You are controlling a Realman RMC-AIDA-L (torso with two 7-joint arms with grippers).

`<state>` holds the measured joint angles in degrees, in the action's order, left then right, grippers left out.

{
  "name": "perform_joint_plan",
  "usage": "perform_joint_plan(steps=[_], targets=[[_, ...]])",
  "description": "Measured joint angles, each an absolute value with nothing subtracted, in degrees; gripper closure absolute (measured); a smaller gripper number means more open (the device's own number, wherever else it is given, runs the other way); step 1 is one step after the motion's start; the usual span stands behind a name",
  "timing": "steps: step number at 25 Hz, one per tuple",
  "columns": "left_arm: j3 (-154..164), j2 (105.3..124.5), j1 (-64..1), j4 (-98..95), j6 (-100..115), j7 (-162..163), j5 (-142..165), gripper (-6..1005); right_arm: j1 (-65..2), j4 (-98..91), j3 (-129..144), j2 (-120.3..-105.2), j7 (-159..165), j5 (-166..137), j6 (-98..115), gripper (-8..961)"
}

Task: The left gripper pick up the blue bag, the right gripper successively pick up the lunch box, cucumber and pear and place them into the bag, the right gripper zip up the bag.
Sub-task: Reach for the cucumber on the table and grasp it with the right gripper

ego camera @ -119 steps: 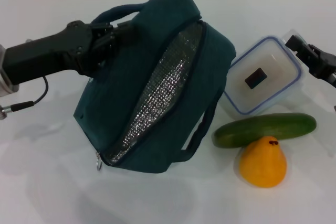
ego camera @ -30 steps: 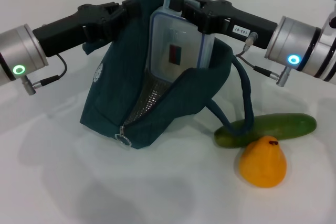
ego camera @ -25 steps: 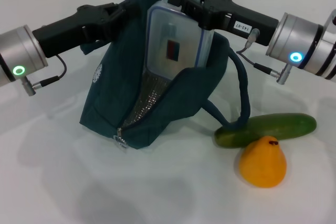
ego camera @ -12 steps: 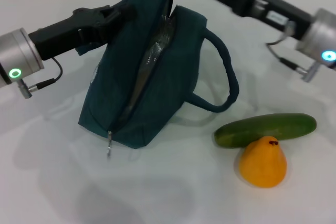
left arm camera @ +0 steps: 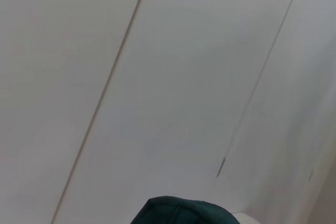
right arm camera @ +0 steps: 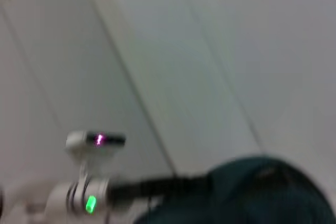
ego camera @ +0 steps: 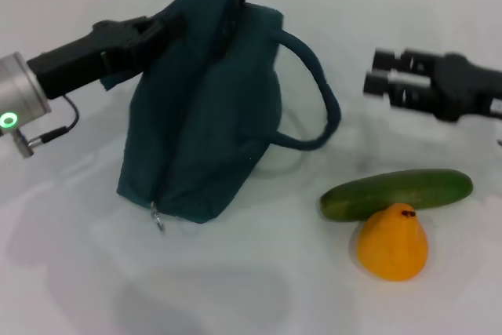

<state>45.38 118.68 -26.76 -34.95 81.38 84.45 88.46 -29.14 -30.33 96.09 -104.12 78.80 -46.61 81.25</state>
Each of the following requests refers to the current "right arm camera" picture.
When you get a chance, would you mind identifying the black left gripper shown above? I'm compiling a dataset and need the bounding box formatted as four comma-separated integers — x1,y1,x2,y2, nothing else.
107,173,214,201

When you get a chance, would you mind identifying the dark teal insulated bag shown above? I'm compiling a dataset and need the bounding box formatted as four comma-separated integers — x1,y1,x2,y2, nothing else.
135,155,336,224

